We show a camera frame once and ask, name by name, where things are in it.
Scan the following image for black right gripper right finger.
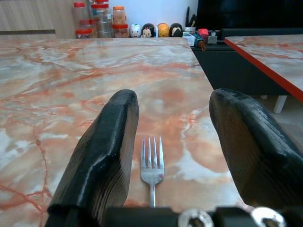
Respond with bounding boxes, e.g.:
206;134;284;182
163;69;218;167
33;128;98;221
209;88;303;209

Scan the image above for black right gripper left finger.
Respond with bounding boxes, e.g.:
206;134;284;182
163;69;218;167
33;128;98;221
48;89;140;222

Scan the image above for silver metal fork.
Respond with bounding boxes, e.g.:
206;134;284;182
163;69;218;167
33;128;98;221
140;136;165;209

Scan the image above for white furniture leg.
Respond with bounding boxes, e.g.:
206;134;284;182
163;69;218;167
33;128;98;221
273;95;288;114

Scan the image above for red-edged marble pattern table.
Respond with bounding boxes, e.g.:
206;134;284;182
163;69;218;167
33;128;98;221
0;37;249;227
223;34;303;104

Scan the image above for short red-lidded clear jar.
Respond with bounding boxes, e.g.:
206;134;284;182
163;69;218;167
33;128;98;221
75;28;94;39

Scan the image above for red-lidded snack jar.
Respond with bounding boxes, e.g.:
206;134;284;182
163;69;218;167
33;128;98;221
112;24;130;38

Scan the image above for small grey device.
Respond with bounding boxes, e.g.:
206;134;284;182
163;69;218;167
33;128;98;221
207;30;219;45

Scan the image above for white duck plush toy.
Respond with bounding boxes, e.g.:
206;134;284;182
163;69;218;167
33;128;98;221
129;23;143;38

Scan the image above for teal packet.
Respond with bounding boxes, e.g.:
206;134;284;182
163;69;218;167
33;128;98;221
189;34;206;52

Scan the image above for black mouse plush toy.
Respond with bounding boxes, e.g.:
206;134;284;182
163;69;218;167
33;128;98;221
141;23;156;38

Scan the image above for stacked clear red-lidded jars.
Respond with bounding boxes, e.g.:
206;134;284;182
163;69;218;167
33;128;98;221
90;0;113;39

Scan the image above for yellow bear plush toy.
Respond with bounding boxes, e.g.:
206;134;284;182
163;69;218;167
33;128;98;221
157;22;170;38

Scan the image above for orange-lidded snack jar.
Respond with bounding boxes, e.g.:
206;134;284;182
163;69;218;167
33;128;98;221
112;6;126;26

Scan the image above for black television screen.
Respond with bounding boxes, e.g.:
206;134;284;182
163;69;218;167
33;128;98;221
196;0;303;31

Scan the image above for tall red-lidded clear jar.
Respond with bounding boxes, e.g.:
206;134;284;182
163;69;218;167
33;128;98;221
72;1;90;31

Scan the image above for black and white plush toy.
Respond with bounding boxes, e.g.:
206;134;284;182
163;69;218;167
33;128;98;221
169;22;184;38

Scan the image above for holder with black utensils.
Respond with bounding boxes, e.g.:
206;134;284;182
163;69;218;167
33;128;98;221
185;6;197;33

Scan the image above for light wooden cabinet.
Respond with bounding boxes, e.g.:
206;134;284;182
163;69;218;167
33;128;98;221
0;0;77;40

